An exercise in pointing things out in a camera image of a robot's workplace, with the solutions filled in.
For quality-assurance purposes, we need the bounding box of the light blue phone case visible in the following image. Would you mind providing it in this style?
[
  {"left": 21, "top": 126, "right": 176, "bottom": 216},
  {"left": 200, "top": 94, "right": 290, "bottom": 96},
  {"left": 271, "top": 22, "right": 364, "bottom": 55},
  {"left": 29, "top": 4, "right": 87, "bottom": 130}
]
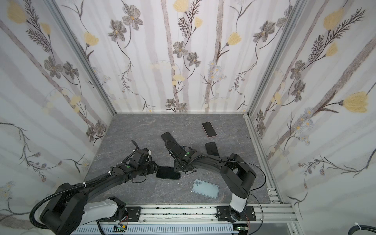
[{"left": 192, "top": 179, "right": 219, "bottom": 199}]

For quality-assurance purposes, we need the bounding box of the black phone purple edge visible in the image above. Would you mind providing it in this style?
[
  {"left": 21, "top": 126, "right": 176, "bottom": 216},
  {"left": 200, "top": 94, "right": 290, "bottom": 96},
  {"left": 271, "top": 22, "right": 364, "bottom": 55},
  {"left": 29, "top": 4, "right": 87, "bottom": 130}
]
[{"left": 161, "top": 132, "right": 177, "bottom": 144}]

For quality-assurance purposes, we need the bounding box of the black phone blue edge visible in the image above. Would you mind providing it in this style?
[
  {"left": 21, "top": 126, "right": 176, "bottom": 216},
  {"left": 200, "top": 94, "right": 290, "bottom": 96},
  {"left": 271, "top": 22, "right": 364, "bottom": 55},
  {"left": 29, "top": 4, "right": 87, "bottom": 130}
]
[{"left": 202, "top": 121, "right": 217, "bottom": 139}]

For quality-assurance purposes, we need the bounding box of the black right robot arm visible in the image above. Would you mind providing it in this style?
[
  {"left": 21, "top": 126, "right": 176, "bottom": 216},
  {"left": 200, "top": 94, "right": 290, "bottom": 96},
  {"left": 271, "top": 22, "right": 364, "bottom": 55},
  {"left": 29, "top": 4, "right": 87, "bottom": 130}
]
[{"left": 164, "top": 140, "right": 257, "bottom": 223}]

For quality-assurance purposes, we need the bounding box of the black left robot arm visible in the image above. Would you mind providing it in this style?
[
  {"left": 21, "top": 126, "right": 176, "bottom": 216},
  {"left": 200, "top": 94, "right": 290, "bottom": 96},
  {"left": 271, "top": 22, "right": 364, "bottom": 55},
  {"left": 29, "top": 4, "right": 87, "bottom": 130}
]
[{"left": 29, "top": 147, "right": 158, "bottom": 235}]

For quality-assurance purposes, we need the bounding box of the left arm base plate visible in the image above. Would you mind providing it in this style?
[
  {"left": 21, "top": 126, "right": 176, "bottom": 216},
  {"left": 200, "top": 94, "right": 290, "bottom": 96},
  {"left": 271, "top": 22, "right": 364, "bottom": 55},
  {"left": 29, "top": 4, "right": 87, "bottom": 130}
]
[{"left": 108, "top": 206, "right": 141, "bottom": 223}]

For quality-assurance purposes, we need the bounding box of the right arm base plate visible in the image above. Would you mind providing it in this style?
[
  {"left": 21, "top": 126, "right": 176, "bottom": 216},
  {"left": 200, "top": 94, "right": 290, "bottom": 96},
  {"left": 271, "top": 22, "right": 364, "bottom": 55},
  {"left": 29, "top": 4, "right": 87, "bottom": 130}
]
[{"left": 215, "top": 206, "right": 257, "bottom": 223}]

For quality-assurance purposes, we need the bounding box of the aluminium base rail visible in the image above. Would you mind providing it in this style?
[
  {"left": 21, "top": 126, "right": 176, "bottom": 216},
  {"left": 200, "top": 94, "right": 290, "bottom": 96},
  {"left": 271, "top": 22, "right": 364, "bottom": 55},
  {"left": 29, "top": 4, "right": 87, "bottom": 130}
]
[{"left": 74, "top": 204, "right": 303, "bottom": 235}]

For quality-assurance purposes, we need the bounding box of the white slotted cable duct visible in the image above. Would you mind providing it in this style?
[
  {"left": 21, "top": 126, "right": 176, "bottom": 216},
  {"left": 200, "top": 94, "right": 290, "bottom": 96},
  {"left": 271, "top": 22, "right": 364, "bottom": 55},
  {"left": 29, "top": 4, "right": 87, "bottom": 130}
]
[{"left": 70, "top": 224, "right": 239, "bottom": 235}]

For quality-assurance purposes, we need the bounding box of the black cable bottom right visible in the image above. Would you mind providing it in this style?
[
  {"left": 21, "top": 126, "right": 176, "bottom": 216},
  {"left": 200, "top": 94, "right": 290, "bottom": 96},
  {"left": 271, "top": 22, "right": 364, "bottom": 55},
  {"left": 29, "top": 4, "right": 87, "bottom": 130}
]
[{"left": 348, "top": 223, "right": 376, "bottom": 235}]

